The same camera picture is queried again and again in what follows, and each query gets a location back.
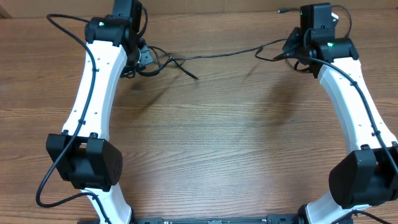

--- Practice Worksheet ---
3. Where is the black thin USB cable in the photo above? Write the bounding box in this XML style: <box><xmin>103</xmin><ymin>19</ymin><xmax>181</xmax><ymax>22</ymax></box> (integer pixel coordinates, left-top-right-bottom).
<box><xmin>167</xmin><ymin>37</ymin><xmax>312</xmax><ymax>73</ymax></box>

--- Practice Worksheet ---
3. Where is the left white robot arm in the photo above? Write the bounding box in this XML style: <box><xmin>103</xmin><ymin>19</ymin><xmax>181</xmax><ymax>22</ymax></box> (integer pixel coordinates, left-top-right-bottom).
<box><xmin>36</xmin><ymin>1</ymin><xmax>147</xmax><ymax>223</ymax></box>

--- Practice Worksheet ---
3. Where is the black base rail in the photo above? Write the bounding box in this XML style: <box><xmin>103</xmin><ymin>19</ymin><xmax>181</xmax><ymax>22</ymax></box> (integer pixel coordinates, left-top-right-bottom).
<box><xmin>132</xmin><ymin>214</ymin><xmax>305</xmax><ymax>224</ymax></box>

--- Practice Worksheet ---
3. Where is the black barrel plug cable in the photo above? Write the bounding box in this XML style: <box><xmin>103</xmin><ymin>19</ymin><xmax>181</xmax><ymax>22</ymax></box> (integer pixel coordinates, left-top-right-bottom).
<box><xmin>277</xmin><ymin>4</ymin><xmax>353</xmax><ymax>38</ymax></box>

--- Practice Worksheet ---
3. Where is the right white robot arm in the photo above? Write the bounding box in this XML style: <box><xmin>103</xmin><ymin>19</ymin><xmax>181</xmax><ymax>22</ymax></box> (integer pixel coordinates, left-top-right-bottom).
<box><xmin>281</xmin><ymin>3</ymin><xmax>397</xmax><ymax>223</ymax></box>

